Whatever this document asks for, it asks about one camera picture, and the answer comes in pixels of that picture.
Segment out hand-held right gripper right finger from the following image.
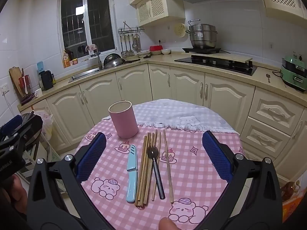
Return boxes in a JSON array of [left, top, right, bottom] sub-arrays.
[[202, 131, 283, 230]]

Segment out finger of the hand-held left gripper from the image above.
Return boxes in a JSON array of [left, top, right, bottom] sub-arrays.
[[0, 114, 23, 137], [10, 118, 44, 149]]

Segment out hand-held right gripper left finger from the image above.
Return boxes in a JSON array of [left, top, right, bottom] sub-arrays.
[[27, 132, 107, 230]]

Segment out light blue sheathed knife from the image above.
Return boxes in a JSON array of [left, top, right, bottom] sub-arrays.
[[126, 144, 138, 203]]

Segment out pink cylindrical utensil holder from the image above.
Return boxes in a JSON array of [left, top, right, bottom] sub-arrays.
[[109, 101, 139, 139]]

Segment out wooden chopstick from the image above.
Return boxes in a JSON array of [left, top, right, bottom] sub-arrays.
[[163, 130, 174, 204]]

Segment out bundle of wooden chopsticks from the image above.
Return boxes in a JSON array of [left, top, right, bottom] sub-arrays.
[[134, 129, 162, 209]]

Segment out holder with red utensils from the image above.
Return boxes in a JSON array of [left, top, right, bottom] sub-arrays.
[[19, 75, 33, 97]]

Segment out person's left hand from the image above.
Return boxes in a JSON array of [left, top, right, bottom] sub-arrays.
[[8, 174, 27, 215]]

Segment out person's right hand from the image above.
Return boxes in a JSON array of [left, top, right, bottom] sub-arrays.
[[159, 217, 177, 230]]

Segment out white plastic bag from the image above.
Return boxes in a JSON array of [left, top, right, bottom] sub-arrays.
[[34, 110, 53, 141]]

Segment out pink checkered cartoon tablecloth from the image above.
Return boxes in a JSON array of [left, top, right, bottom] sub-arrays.
[[74, 116, 245, 230]]

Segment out wooden cutting board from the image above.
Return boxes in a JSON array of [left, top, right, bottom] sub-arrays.
[[9, 67, 25, 98]]

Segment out black kettle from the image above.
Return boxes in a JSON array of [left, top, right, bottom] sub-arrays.
[[40, 70, 54, 91]]

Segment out cream base cabinets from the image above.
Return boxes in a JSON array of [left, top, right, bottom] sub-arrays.
[[18, 63, 307, 187]]

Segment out white checkered fringed cloth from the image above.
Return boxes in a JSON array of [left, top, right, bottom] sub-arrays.
[[103, 98, 237, 134]]

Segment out stainless steel sink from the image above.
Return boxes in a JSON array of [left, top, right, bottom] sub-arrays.
[[69, 67, 102, 83]]

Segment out orange labelled bottle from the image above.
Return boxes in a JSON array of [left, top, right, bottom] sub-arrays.
[[63, 50, 72, 68]]

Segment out beige stone countertop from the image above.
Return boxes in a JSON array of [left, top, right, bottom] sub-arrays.
[[17, 51, 307, 111]]

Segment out black gas hob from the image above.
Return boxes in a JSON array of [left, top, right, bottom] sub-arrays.
[[174, 55, 257, 76]]

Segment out metal colander bowl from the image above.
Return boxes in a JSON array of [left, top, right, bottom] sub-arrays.
[[103, 54, 126, 69]]

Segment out metal faucet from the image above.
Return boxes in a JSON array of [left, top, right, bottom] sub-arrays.
[[86, 45, 103, 70]]

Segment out black induction cooker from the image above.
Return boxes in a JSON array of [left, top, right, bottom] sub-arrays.
[[182, 47, 221, 53]]

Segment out green electric cooker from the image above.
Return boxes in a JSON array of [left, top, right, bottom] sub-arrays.
[[280, 54, 307, 91]]

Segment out hanging metal skimmer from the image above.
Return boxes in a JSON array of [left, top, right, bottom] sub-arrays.
[[133, 34, 142, 53]]

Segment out stainless steel steamer pot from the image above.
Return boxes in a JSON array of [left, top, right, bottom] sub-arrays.
[[186, 19, 218, 49]]

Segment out kitchen window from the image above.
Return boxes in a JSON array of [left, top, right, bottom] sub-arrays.
[[58, 0, 117, 54]]

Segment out yellow round perforated mat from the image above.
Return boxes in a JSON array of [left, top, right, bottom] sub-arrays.
[[174, 23, 187, 38]]

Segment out black handled metal spoon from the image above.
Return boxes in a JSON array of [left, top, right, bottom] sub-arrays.
[[147, 146, 166, 200]]

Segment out wall mounted utensil rack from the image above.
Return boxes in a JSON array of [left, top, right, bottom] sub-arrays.
[[118, 21, 145, 34]]

